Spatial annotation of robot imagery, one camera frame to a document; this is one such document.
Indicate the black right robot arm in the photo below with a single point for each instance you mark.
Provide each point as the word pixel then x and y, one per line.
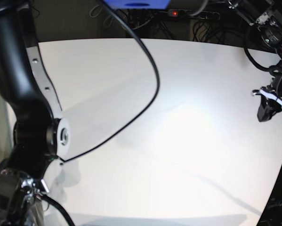
pixel 40 133

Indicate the grey t-shirt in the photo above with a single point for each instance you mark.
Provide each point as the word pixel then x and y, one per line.
pixel 62 176

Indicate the blue box at top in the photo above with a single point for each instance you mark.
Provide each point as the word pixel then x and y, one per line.
pixel 138 4

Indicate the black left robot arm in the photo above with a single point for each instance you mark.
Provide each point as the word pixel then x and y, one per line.
pixel 262 16

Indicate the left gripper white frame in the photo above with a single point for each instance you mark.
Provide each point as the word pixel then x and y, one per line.
pixel 268 104

